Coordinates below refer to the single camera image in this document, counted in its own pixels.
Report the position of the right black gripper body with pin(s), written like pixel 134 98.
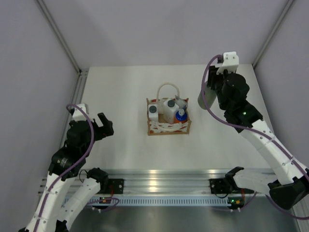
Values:
pixel 216 81

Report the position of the aluminium mounting rail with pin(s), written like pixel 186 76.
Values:
pixel 166 182

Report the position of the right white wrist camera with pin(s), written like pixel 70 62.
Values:
pixel 230 63

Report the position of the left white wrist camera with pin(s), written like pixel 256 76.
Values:
pixel 78 115

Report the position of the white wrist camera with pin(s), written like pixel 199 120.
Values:
pixel 78 115
pixel 230 63

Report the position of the large white bottle grey cap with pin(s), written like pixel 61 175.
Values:
pixel 169 110

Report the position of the grey pump bottle beige top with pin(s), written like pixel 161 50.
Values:
pixel 206 97

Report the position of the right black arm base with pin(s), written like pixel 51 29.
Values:
pixel 223 186

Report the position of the patterned canvas bag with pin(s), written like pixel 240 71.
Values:
pixel 162 127

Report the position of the aluminium frame post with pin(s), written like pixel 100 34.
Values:
pixel 58 34
pixel 275 27

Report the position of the white slotted cable duct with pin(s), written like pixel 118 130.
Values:
pixel 159 201

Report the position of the small white bottle grey cap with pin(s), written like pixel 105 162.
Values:
pixel 153 114

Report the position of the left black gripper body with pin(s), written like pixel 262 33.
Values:
pixel 101 132

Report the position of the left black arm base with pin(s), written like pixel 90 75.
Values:
pixel 115 186

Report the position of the orange bottle blue cap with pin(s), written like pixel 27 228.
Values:
pixel 180 116

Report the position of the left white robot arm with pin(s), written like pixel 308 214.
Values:
pixel 53 214

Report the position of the right aluminium frame post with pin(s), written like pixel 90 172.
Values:
pixel 275 27

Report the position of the left aluminium frame post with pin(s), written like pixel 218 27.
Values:
pixel 58 34

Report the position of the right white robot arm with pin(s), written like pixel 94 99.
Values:
pixel 289 182

